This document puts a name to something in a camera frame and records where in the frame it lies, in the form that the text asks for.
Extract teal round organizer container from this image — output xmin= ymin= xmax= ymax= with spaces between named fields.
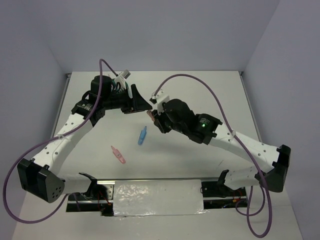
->
xmin=111 ymin=79 xmax=124 ymax=93

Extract pink stubby highlighter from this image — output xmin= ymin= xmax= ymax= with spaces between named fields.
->
xmin=111 ymin=145 xmax=126 ymax=164

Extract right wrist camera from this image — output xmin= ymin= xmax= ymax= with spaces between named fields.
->
xmin=149 ymin=89 xmax=170 ymax=115

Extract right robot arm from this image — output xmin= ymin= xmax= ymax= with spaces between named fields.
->
xmin=150 ymin=99 xmax=291 ymax=196

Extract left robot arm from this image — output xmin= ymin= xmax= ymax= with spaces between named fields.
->
xmin=17 ymin=70 xmax=152 ymax=203

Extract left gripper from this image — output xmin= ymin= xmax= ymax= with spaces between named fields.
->
xmin=102 ymin=84 xmax=153 ymax=115

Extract blue stubby highlighter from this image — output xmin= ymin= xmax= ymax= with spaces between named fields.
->
xmin=137 ymin=126 xmax=147 ymax=146

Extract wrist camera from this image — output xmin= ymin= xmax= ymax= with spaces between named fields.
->
xmin=149 ymin=89 xmax=170 ymax=115
xmin=115 ymin=69 xmax=131 ymax=90

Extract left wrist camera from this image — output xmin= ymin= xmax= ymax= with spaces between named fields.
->
xmin=115 ymin=69 xmax=131 ymax=90

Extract silver foil sheet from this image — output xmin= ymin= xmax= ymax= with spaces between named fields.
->
xmin=113 ymin=179 xmax=206 ymax=217

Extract orange stubby highlighter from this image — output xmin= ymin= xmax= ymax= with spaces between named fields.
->
xmin=146 ymin=110 xmax=154 ymax=120

